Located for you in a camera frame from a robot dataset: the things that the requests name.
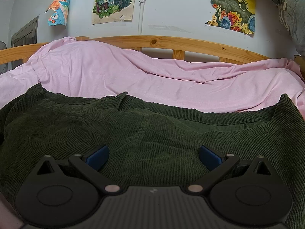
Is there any dark green corduroy jacket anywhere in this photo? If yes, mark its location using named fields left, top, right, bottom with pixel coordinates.
left=1, top=84, right=304, bottom=228

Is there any clear bag of clothes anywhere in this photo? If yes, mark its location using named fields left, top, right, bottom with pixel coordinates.
left=269, top=0, right=304, bottom=57

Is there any pink bed sheet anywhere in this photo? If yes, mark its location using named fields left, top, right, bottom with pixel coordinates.
left=0, top=36, right=305, bottom=229

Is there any electric fan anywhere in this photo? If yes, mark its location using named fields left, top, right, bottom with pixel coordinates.
left=0, top=41, right=8, bottom=74

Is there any orange haired girl small poster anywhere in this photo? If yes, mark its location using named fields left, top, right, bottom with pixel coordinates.
left=46, top=0, right=70, bottom=26

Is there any colourful landscape poster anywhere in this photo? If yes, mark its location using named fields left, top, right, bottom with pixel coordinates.
left=206, top=0, right=256, bottom=35

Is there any blond anime boy poster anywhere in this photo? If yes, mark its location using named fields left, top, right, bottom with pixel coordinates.
left=91, top=0, right=134, bottom=25

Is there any wooden bed frame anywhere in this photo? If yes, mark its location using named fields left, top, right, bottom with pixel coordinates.
left=0, top=35, right=305, bottom=82

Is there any grey wall cabinet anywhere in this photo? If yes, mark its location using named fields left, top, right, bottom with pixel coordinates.
left=11, top=15, right=39, bottom=70

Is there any white wall pipe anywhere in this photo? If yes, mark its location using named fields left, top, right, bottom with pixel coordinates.
left=137, top=0, right=146, bottom=35

